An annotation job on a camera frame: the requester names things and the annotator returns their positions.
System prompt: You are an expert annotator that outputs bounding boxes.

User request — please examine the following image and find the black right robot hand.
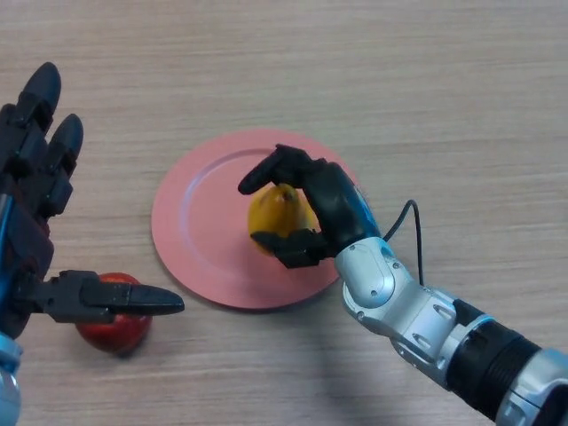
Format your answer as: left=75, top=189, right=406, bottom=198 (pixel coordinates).
left=238, top=143, right=383, bottom=270

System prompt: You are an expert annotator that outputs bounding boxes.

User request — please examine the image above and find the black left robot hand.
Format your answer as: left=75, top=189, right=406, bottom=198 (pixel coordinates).
left=0, top=61, right=185, bottom=341

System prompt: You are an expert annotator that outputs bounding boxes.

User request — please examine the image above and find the yellow pear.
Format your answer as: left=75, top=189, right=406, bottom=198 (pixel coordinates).
left=247, top=183, right=321, bottom=257

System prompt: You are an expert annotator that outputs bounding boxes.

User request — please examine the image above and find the pink round plate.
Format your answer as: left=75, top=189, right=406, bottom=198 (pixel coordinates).
left=150, top=128, right=363, bottom=312

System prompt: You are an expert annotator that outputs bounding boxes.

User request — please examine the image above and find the red apple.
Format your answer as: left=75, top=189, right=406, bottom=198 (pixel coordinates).
left=74, top=272, right=154, bottom=356

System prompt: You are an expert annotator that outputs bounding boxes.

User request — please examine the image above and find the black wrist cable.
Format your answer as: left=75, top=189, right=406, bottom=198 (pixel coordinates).
left=382, top=199, right=426, bottom=287

